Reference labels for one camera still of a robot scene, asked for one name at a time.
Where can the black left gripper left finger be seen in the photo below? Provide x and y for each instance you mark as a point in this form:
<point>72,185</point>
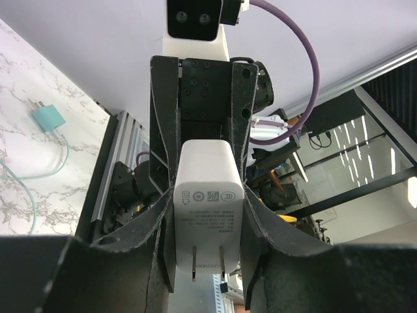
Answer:
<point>120,272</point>

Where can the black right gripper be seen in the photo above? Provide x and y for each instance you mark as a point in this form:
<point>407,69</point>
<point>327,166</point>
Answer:
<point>197,99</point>

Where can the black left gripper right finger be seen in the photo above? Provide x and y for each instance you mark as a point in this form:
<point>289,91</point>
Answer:
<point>286,270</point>

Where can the white usb charger plug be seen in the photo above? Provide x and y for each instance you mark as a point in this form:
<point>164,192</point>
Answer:
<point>208,201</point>

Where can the teal usb charger plug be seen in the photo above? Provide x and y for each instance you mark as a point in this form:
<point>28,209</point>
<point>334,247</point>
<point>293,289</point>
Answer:
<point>47,117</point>

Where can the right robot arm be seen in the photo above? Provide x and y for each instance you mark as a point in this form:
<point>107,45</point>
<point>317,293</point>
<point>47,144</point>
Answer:
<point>265,107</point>

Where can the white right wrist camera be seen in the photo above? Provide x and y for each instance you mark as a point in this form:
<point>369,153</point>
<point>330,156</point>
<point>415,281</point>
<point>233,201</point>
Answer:
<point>195,28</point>

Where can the aluminium frame rail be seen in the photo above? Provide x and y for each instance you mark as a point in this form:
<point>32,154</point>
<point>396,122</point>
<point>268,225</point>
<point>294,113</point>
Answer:
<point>124,138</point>

